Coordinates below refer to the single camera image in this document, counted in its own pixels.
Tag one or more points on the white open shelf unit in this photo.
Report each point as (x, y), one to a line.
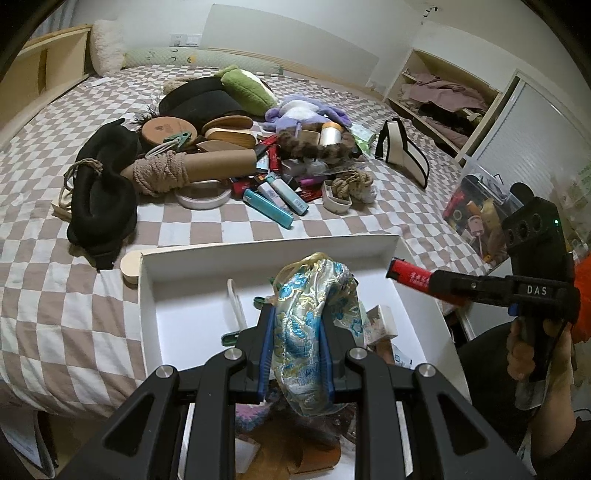
(494, 99)

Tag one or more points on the green wipes packet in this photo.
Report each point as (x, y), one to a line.
(364, 138)

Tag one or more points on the white fluffy pillow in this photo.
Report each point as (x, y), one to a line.
(106, 46)

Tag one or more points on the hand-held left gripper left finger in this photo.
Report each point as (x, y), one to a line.
(267, 360)

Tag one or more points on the purple plush toy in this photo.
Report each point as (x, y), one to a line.
(286, 117)

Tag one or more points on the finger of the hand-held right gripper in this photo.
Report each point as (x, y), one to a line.
(471, 286)

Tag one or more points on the green clothespin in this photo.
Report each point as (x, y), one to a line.
(180, 137)

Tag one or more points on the light wooden brush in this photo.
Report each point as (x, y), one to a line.
(231, 138)

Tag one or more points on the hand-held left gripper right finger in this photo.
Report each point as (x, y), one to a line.
(328, 364)

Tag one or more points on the small white cup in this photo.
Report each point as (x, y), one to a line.
(334, 204)

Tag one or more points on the small printed carton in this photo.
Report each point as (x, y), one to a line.
(383, 323)

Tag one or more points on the white cardboard box container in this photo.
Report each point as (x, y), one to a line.
(194, 304)

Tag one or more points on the person's black clothing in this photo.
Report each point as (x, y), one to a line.
(489, 392)

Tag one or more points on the dark green clip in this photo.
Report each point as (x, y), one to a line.
(229, 339)

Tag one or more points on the wall socket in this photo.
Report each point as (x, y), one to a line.
(184, 40)

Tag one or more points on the checkered bed sheet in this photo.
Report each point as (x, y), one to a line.
(207, 226)

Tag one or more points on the brown furry basket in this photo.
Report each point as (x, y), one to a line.
(304, 148)

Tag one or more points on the white black-trimmed bag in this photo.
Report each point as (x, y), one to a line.
(406, 154)

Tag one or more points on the brown cardboard tube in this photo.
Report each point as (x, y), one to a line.
(219, 164)

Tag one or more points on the long green-print pillow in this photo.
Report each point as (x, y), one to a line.
(198, 61)

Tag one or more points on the translucent tape roll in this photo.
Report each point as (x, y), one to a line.
(331, 134)

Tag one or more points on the red lighter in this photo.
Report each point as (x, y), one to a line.
(411, 277)

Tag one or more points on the grey cabinet door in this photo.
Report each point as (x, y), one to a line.
(526, 120)

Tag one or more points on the clear plastic storage box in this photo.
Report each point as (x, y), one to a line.
(475, 207)

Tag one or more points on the purple crochet piece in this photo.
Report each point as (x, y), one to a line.
(251, 415)

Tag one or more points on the brown leather pouch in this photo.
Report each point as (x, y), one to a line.
(295, 447)

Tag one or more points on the dark clothes pile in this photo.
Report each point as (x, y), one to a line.
(443, 115)

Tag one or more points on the green plush toy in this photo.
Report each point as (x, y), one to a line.
(247, 90)

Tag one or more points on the white round lid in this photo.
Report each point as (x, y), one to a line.
(203, 200)

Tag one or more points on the white sachet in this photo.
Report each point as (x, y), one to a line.
(402, 357)

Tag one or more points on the round wooden paddle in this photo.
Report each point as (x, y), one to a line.
(131, 268)

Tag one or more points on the black eared fabric hat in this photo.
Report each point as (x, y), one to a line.
(101, 207)

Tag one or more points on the person's right forearm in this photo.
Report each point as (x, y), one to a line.
(554, 438)

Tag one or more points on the pink clothes pile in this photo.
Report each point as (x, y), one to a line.
(443, 87)

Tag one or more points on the wooden bedside shelf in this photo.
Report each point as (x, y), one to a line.
(41, 78)

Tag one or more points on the person's right hand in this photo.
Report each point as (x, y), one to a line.
(516, 353)

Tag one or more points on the pile of assorted lighters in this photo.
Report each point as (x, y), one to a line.
(270, 207)

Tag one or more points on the dark wooden brush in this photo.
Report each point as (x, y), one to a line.
(231, 123)

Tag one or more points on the blue floral brocade pouch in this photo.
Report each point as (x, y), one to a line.
(300, 323)

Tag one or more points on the black folded cloth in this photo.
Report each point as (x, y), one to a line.
(198, 99)

